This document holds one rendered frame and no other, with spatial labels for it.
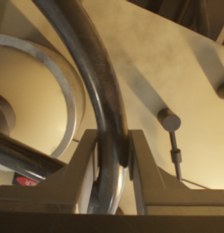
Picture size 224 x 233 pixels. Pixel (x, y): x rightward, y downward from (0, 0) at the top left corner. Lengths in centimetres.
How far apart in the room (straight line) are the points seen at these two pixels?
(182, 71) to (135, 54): 10
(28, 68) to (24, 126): 8
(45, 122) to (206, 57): 32
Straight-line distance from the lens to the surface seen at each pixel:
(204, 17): 51
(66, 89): 27
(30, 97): 26
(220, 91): 40
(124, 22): 36
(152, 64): 36
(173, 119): 34
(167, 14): 118
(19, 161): 18
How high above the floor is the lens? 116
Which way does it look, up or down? 16 degrees up
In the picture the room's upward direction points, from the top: 157 degrees counter-clockwise
